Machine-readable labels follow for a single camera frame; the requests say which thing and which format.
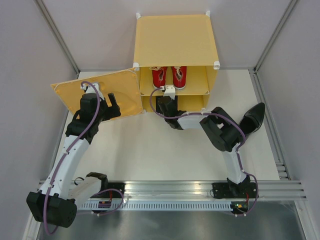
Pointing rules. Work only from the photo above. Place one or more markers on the red canvas sneaker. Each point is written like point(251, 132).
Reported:
point(179, 75)
point(158, 76)

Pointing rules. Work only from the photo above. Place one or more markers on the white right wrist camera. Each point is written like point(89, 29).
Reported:
point(168, 91)

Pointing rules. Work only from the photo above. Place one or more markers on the aluminium corner frame post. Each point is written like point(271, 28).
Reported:
point(57, 34)

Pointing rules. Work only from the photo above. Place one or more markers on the white slotted cable duct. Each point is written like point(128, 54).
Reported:
point(137, 205)

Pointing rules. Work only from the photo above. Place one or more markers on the right aluminium corner post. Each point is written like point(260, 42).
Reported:
point(275, 34)

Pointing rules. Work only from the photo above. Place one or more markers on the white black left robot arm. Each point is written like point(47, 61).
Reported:
point(54, 203)

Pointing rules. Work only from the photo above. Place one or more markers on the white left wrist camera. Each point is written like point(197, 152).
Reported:
point(92, 88)

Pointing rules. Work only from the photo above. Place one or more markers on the yellow plastic shoe cabinet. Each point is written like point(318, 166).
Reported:
point(176, 42)

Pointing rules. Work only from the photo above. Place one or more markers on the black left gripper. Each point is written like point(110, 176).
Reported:
point(113, 111)

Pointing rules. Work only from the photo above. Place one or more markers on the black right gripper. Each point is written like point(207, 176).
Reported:
point(158, 109)

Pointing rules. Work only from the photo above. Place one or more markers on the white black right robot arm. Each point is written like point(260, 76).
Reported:
point(226, 135)

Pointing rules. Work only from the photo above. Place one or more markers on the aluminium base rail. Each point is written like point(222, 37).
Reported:
point(268, 190)

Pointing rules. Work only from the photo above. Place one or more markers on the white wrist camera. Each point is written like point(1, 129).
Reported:
point(168, 91)
point(92, 88)

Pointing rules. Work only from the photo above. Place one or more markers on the yellow cabinet door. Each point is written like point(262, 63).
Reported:
point(123, 84)

